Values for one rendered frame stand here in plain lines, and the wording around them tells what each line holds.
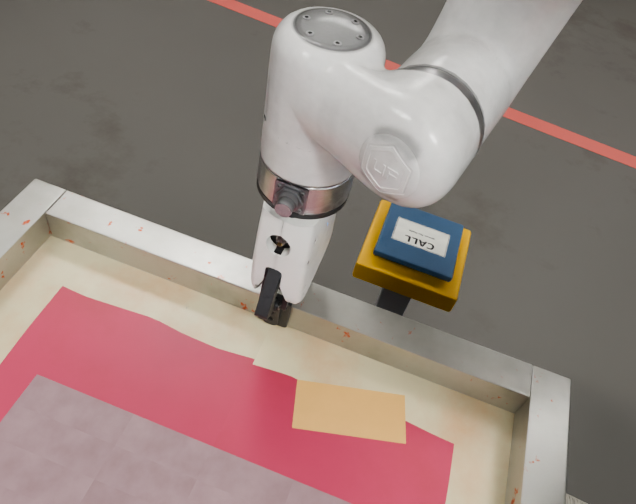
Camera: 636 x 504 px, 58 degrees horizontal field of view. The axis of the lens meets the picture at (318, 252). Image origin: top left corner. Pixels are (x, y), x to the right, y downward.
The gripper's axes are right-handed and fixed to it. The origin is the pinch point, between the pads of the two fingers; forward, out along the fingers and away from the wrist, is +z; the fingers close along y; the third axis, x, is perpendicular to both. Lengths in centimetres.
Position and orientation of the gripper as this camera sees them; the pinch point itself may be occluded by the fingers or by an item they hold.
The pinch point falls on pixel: (282, 292)
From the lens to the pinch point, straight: 57.7
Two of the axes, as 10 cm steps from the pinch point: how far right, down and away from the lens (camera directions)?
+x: -9.3, -3.5, 0.9
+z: -1.6, 6.3, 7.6
